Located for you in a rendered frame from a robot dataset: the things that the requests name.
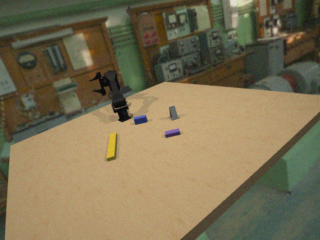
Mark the purple flat bar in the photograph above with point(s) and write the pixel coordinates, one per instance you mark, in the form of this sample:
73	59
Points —
172	133

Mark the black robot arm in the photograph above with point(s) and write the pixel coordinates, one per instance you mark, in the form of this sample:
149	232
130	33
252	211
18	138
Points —
117	100

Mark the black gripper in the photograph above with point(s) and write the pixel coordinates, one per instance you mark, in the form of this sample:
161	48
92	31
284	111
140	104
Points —
103	83

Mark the yellow bar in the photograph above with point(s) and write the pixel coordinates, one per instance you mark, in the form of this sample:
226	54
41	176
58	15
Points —
111	153

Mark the blue rectangular block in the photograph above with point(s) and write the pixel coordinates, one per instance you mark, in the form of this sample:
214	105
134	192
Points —
140	119

